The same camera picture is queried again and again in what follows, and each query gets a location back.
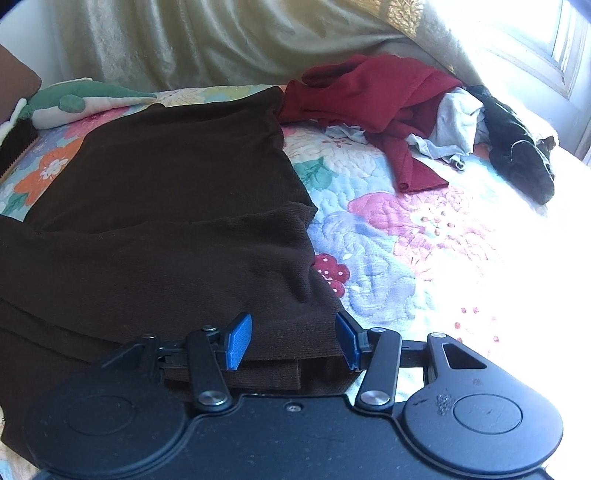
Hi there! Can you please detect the red garment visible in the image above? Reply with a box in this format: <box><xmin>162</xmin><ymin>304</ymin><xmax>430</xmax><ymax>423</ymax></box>
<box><xmin>277</xmin><ymin>54</ymin><xmax>464</xmax><ymax>193</ymax></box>

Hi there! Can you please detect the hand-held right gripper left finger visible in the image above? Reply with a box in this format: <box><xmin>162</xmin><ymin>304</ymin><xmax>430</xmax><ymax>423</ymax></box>
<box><xmin>99</xmin><ymin>313</ymin><xmax>253</xmax><ymax>413</ymax></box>

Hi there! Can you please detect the floral quilt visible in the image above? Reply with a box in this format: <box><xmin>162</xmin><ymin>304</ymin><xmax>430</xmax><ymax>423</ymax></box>
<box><xmin>0</xmin><ymin>83</ymin><xmax>591</xmax><ymax>480</ymax></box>

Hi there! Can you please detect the black garment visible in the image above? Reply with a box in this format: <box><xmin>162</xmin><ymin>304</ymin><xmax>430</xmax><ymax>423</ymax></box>
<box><xmin>466</xmin><ymin>84</ymin><xmax>557</xmax><ymax>205</ymax></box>

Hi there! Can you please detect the brown cushion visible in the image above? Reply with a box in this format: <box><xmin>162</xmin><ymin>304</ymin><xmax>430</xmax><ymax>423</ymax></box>
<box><xmin>0</xmin><ymin>44</ymin><xmax>43</xmax><ymax>123</ymax></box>

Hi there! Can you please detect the light grey garment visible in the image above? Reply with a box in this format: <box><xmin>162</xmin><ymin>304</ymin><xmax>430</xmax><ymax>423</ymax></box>
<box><xmin>323</xmin><ymin>87</ymin><xmax>489</xmax><ymax>171</ymax></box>

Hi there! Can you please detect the dark brown knit garment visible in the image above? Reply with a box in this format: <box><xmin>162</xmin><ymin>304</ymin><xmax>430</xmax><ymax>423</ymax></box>
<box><xmin>0</xmin><ymin>85</ymin><xmax>366</xmax><ymax>462</ymax></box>

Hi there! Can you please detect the green and white plush toy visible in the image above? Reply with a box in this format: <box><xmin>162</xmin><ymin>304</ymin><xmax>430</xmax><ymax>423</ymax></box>
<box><xmin>18</xmin><ymin>78</ymin><xmax>158</xmax><ymax>130</ymax></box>

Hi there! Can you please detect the beige curtain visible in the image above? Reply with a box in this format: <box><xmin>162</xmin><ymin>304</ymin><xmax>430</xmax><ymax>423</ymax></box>
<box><xmin>51</xmin><ymin>0</ymin><xmax>490</xmax><ymax>93</ymax></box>

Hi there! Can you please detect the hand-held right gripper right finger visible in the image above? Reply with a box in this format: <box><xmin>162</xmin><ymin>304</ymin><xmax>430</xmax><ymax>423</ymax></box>
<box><xmin>335</xmin><ymin>311</ymin><xmax>490</xmax><ymax>413</ymax></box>

